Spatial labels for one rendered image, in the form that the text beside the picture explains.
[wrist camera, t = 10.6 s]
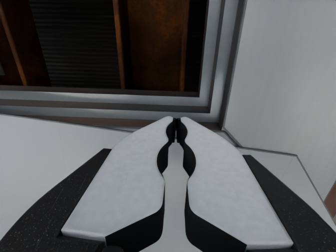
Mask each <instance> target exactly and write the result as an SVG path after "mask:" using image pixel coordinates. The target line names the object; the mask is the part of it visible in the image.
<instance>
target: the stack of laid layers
mask: <svg viewBox="0 0 336 252"><path fill-rule="evenodd" d="M244 3H245V0H207V3H206V13H205V24H204V34H203V44H202V54H201V64H200V74H199V85H198V92H192V91H163V90H135V89H107V88H78V87H50V86H22V85H0V113H3V114H10V115H18V116H25V117H32V118H39V119H46V120H54V121H61V122H68V123H75V124H82V125H89V126H96V127H103V128H110V129H117V130H124V131H131V132H135V131H137V130H139V129H141V128H143V127H146V126H148V125H150V124H152V123H154V122H156V121H158V120H160V119H162V118H164V117H167V116H170V117H173V118H176V119H177V118H182V117H187V118H190V119H191V120H193V121H195V122H197V123H198V124H200V125H202V126H204V127H205V128H207V129H209V130H211V131H213V132H214V133H216V134H218V135H219V136H221V137H223V138H224V139H225V140H227V141H228V142H229V143H231V144H232V145H233V146H237V147H240V146H239V144H238V143H237V142H236V141H235V140H234V139H233V138H232V137H231V136H230V135H229V134H228V133H227V132H226V131H225V130H224V129H223V122H224V117H225V111H226V105H227V100H228V94H229V88H230V82H231V77H232V71H233V65H234V60H235V54H236V48H237V43H238V37H239V31H240V26H241V20H242V14H243V9H244Z"/></svg>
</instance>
